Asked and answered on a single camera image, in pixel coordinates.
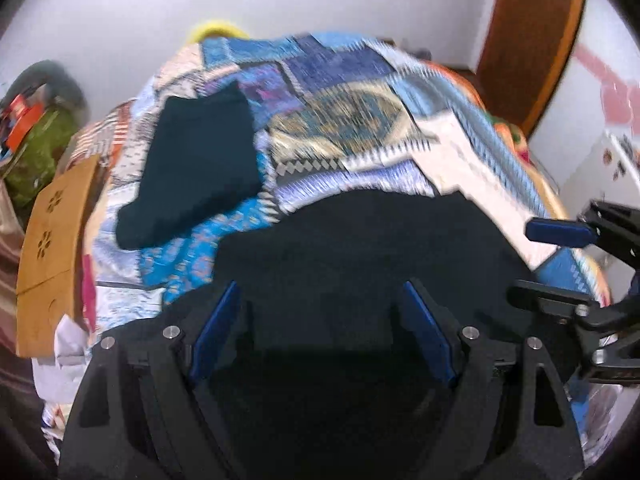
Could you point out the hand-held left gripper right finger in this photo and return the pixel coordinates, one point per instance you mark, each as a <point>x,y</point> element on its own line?
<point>430,332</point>

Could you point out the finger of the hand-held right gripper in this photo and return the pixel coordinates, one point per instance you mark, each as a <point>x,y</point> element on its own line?
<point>560,232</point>
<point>545,294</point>

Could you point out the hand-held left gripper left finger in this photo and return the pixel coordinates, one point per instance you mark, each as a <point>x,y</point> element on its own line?
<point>215,335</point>

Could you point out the black pants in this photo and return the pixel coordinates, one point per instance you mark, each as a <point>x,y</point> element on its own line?
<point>350,260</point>

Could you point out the white cabinet with stickers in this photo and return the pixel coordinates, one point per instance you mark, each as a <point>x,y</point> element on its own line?
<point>600,170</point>

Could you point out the white sheet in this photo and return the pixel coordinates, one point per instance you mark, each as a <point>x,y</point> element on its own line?
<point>65,375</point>

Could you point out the wooden lap table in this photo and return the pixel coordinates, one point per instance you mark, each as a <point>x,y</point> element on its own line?
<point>50,260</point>

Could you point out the wooden door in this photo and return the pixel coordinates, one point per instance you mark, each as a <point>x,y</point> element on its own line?
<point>530,45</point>

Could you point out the patchwork blanket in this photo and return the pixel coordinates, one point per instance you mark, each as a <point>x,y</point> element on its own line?
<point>350,125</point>

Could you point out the striped orange cloth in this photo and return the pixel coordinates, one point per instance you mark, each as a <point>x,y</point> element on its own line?
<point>100,135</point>

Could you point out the green bag with orange item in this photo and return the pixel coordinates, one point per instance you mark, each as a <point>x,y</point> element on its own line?
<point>45,160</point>

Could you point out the orange box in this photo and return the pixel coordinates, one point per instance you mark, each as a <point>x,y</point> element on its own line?
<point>22,122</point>

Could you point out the grey plush pillow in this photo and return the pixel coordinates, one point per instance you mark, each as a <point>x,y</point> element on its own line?
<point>65,77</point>

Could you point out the yellow foam tube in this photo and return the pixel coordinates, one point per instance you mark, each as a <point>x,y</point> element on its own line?
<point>215,30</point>

